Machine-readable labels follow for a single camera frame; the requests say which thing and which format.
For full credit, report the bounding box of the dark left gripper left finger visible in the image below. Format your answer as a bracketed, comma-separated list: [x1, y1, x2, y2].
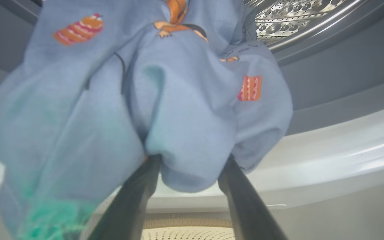
[87, 154, 162, 240]

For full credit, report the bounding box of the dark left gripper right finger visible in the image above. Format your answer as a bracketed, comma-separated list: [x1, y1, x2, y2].
[218, 155, 289, 240]

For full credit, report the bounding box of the blue cartoon print garment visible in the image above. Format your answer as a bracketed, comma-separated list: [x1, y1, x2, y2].
[0, 0, 294, 240]

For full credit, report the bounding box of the white front-load washing machine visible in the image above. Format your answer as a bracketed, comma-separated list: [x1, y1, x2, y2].
[0, 100, 384, 240]

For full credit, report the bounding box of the perforated steel washing machine drum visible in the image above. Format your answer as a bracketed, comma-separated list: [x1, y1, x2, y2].
[244, 0, 356, 45]

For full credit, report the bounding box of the cream perforated laundry basket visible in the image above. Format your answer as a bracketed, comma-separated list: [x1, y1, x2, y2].
[140, 218, 236, 240]

